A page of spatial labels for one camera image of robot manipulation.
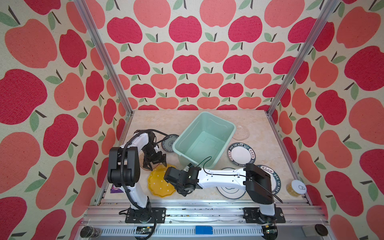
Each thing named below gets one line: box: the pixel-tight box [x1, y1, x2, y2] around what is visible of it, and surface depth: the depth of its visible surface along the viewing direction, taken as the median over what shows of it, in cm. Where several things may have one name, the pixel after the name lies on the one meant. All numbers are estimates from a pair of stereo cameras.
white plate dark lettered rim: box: [227, 142, 256, 167], surface depth 98 cm
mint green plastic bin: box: [172, 112, 237, 168], surface depth 96 cm
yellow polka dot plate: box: [147, 164, 176, 198], surface depth 84 cm
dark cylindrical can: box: [80, 226, 102, 238], surface depth 64 cm
